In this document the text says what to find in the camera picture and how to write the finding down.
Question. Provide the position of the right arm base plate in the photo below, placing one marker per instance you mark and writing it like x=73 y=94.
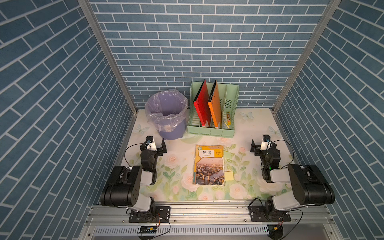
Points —
x=259 y=213

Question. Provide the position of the small black circuit board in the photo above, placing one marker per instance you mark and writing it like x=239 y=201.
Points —
x=150 y=230

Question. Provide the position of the green file organizer rack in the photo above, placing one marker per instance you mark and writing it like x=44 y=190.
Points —
x=228 y=97

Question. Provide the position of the aluminium rail frame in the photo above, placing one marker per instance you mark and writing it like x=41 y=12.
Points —
x=209 y=220

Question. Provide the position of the pens in organizer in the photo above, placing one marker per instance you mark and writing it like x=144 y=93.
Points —
x=227 y=123

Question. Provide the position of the yellow sticky note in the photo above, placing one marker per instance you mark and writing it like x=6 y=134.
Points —
x=229 y=176

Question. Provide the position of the English textbook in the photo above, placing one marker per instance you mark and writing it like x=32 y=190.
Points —
x=209 y=166

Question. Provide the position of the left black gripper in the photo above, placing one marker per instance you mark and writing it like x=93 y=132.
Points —
x=163 y=150

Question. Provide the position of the red folder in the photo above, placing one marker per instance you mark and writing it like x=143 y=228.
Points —
x=201 y=105

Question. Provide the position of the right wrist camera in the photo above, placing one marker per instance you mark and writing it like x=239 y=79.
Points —
x=265 y=142

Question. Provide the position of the orange folder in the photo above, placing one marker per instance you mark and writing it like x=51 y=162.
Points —
x=215 y=106

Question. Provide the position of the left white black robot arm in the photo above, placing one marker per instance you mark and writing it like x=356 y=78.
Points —
x=122 y=188

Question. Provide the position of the green sticky note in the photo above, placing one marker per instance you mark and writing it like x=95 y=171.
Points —
x=227 y=155

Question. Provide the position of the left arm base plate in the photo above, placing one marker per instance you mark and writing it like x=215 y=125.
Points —
x=161 y=214

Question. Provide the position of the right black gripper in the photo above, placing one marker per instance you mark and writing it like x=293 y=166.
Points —
x=257 y=149

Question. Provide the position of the purple trash bin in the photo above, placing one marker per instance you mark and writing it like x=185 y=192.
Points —
x=167 y=112

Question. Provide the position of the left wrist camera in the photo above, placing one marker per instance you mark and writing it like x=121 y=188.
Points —
x=150 y=143

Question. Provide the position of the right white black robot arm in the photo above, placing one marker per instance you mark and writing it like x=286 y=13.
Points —
x=309 y=186

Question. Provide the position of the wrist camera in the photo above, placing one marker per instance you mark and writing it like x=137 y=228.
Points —
x=150 y=143
x=265 y=142

